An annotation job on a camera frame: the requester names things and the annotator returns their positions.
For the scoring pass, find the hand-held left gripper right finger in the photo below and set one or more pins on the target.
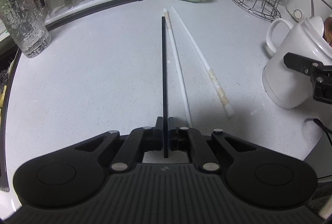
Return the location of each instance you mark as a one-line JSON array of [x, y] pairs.
[[171, 123]]

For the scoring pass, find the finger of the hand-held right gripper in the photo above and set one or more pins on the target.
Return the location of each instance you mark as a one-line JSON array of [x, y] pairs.
[[298, 62]]

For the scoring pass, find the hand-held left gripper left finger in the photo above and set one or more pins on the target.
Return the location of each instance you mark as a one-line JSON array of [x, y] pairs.
[[159, 135]]

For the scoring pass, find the white ceramic jar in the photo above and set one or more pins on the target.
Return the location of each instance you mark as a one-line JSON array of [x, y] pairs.
[[290, 78]]

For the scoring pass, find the black chopstick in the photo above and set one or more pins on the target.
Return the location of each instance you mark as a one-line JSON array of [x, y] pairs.
[[165, 71]]

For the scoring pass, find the white patterned chopstick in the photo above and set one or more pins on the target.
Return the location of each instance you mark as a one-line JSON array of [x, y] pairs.
[[205, 63], [176, 58]]

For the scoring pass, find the bubbled textured drinking glass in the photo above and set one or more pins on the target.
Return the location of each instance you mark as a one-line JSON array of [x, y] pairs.
[[23, 21]]

